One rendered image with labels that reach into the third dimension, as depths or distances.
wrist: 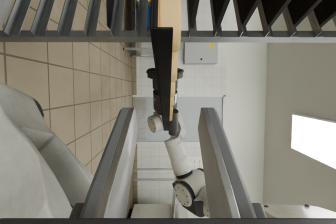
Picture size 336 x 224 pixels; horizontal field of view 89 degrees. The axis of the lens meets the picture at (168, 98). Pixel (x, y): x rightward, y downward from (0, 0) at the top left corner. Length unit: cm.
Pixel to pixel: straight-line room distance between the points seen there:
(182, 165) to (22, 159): 48
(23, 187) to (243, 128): 418
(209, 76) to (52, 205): 383
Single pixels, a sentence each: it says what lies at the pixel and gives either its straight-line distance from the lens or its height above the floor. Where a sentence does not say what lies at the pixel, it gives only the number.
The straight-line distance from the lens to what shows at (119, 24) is 70.
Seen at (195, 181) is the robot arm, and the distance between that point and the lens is 66.
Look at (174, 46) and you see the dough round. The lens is 16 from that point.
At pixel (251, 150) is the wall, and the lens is 452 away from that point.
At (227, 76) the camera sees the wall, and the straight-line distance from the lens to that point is 408.
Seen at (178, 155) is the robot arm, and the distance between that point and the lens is 66.
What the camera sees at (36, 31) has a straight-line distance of 80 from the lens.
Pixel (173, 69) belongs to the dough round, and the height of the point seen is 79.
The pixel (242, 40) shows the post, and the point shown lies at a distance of 71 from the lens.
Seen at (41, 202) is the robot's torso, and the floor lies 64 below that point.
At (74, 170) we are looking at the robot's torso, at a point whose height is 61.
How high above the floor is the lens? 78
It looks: level
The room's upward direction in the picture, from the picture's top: 90 degrees clockwise
